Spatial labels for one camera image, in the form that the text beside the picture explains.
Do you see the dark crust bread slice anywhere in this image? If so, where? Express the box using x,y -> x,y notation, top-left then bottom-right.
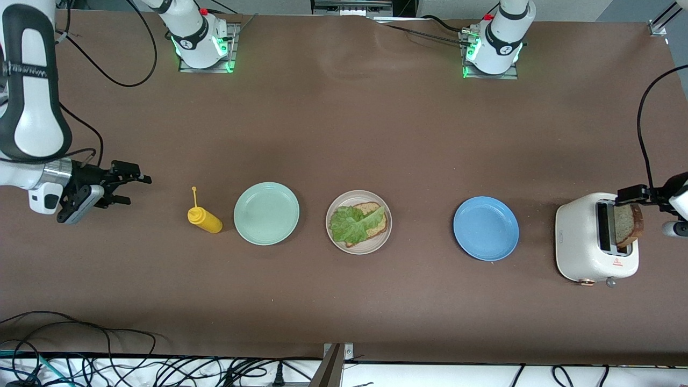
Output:
613,200 -> 644,248

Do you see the green lettuce leaf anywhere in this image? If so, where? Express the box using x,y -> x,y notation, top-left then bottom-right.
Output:
328,205 -> 386,243

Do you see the light crust bread slice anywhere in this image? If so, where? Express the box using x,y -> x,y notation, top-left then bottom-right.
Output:
344,201 -> 389,248

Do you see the mint green plate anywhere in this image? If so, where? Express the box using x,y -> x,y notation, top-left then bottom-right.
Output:
233,182 -> 300,246

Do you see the blue plate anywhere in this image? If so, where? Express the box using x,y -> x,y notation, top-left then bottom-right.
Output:
453,196 -> 520,262

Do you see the beige plate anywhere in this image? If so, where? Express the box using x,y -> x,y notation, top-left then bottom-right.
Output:
325,189 -> 393,255

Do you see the white toaster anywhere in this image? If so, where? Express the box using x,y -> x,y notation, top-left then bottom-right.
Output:
555,192 -> 640,288

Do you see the yellow squeeze bottle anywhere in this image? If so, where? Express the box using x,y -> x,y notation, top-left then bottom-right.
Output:
187,187 -> 223,234

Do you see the grey metal box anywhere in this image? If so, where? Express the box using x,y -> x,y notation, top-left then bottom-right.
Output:
311,0 -> 394,17

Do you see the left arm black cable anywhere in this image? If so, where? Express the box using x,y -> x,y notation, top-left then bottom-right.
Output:
637,64 -> 688,190

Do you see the looped black floor cable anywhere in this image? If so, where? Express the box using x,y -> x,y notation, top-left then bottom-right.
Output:
0,311 -> 157,358

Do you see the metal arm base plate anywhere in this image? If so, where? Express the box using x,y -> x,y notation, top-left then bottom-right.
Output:
178,23 -> 240,74
461,30 -> 519,80

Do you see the aluminium frame profile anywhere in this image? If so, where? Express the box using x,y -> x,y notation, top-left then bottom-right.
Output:
648,0 -> 688,37

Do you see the teal cable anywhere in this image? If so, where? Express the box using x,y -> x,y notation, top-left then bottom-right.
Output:
0,349 -> 70,387

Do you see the black cable on tabletop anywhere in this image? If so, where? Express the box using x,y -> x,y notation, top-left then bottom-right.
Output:
371,15 -> 476,48

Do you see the metal table edge bracket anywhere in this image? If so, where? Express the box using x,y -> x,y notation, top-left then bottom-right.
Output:
320,342 -> 354,387

